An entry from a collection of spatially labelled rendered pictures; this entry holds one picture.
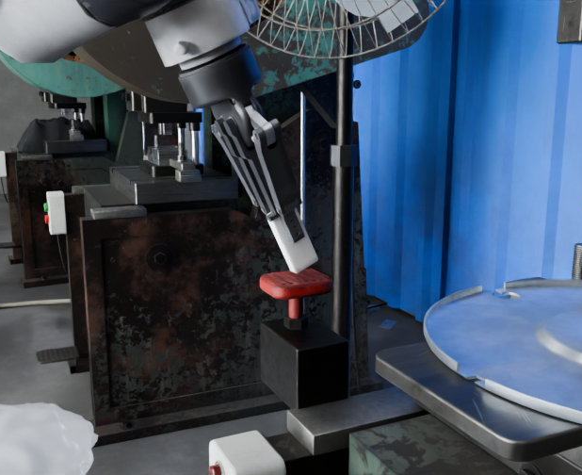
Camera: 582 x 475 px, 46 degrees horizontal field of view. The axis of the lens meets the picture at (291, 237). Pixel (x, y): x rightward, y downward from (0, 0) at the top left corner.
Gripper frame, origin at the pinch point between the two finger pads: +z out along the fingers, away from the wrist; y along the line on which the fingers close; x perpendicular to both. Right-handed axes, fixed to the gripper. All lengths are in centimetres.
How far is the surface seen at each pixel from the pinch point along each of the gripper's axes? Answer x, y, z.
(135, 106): 20, -140, -3
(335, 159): 33, -53, 13
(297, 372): -7.5, 6.5, 9.9
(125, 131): 41, -293, 24
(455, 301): 4.1, 20.0, 4.2
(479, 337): 0.4, 27.7, 2.6
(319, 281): -0.1, 2.7, 4.6
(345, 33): 44, -52, -8
